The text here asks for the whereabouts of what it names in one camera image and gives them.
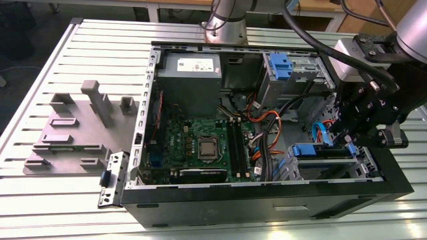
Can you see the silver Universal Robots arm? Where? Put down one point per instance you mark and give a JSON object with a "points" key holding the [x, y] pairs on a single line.
{"points": [[230, 30]]}

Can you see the silver optical drive bay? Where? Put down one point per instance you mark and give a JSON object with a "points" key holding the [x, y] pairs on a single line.
{"points": [[274, 92]]}

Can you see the wooden cabinet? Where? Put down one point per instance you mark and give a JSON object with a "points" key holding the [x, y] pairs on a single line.
{"points": [[363, 25]]}

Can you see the black RAM slot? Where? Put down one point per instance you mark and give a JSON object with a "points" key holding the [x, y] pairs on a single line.
{"points": [[241, 147], [234, 147]]}

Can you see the wooden desk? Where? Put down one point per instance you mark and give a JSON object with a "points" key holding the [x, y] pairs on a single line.
{"points": [[317, 11]]}

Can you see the CPU socket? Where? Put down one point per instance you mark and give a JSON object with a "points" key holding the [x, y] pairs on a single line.
{"points": [[209, 139]]}

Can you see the silver CPU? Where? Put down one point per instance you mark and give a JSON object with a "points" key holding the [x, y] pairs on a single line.
{"points": [[207, 149]]}

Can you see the grey power supply unit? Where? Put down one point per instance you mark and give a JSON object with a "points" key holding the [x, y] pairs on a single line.
{"points": [[187, 92]]}

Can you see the black open PC case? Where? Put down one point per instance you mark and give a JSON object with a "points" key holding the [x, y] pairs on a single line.
{"points": [[234, 207]]}

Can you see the black graphics card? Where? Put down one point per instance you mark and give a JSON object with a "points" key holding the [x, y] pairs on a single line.
{"points": [[201, 175]]}

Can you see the green motherboard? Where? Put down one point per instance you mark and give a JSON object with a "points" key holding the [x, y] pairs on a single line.
{"points": [[181, 155]]}

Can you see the grey parts rack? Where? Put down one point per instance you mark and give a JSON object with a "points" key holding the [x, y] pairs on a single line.
{"points": [[83, 150]]}

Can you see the green RAM stick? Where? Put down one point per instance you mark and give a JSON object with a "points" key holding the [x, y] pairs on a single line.
{"points": [[67, 149]]}

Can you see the silver card retention bracket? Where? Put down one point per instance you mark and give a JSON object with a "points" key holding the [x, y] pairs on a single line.
{"points": [[115, 175]]}

